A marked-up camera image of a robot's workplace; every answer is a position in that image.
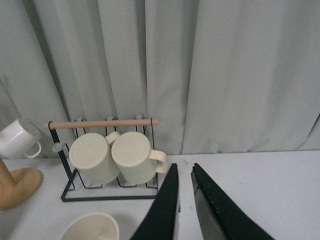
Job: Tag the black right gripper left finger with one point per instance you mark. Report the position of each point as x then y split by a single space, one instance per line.
161 221

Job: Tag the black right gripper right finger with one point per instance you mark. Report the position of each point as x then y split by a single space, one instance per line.
218 215

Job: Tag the cream mug black handle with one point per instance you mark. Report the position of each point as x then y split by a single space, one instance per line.
92 226

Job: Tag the cream ribbed mug right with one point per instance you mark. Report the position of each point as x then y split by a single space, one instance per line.
135 158

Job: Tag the cream ribbed mug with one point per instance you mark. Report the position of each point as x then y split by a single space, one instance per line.
135 158
91 155

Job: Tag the cream ribbed mug left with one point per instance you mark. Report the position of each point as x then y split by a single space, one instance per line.
91 155

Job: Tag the grey curtain backdrop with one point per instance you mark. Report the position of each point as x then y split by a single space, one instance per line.
221 76

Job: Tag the wooden mug tree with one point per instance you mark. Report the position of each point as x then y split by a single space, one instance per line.
18 185

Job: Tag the small white mug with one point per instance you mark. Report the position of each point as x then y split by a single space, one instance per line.
20 138

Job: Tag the black wire cup rack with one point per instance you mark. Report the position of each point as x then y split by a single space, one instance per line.
72 174

